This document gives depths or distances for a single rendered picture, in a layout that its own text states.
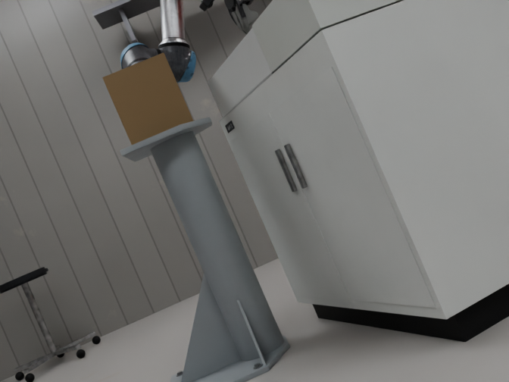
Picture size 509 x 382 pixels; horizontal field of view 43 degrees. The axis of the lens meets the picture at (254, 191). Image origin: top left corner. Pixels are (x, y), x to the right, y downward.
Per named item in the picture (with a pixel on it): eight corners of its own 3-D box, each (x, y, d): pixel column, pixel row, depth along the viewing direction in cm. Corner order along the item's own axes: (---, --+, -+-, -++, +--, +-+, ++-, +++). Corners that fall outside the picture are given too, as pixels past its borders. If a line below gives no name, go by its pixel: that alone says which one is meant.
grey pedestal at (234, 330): (163, 419, 198) (55, 174, 198) (173, 380, 242) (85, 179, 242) (313, 351, 201) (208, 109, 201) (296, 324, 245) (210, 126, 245)
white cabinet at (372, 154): (435, 254, 262) (355, 68, 261) (641, 243, 171) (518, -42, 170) (302, 324, 241) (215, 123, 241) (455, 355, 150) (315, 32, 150)
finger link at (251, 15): (265, 26, 197) (253, -2, 197) (248, 32, 195) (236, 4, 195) (262, 30, 200) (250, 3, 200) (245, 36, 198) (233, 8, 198)
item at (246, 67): (245, 108, 238) (229, 73, 238) (299, 62, 186) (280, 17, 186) (223, 117, 235) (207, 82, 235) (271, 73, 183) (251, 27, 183)
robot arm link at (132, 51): (123, 86, 230) (116, 68, 239) (160, 88, 235) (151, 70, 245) (127, 56, 223) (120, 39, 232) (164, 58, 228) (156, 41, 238)
